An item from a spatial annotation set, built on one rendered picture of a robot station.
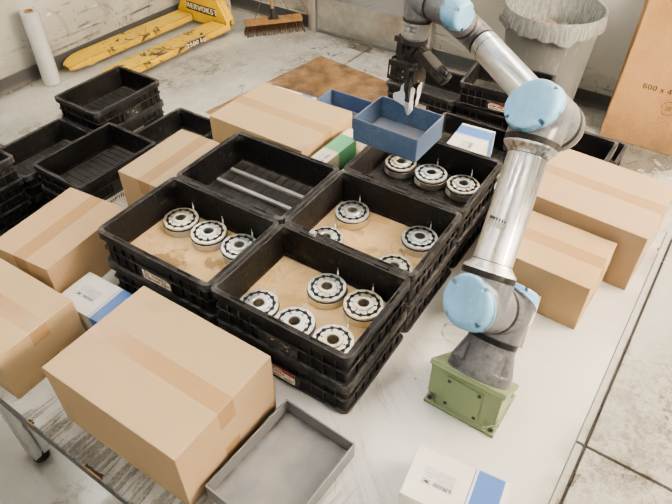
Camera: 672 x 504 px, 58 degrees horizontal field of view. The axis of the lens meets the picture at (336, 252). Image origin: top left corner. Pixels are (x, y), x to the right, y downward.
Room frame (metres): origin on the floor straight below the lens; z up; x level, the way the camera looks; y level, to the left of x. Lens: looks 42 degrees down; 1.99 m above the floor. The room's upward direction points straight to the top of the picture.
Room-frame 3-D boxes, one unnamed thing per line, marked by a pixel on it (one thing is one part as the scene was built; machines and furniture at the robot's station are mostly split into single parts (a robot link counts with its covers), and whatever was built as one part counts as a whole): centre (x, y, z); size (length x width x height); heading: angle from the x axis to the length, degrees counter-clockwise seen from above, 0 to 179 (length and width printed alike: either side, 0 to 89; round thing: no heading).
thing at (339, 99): (2.09, -0.02, 0.81); 0.20 x 0.15 x 0.07; 56
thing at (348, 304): (1.04, -0.07, 0.86); 0.10 x 0.10 x 0.01
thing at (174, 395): (0.83, 0.39, 0.80); 0.40 x 0.30 x 0.20; 57
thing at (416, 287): (1.30, -0.10, 0.87); 0.40 x 0.30 x 0.11; 57
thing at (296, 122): (1.91, 0.19, 0.80); 0.40 x 0.30 x 0.20; 56
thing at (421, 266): (1.30, -0.10, 0.92); 0.40 x 0.30 x 0.02; 57
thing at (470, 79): (2.76, -0.84, 0.37); 0.42 x 0.34 x 0.46; 56
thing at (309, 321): (0.98, 0.10, 0.86); 0.10 x 0.10 x 0.01
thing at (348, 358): (1.04, 0.06, 0.92); 0.40 x 0.30 x 0.02; 57
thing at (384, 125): (1.48, -0.17, 1.10); 0.20 x 0.15 x 0.07; 55
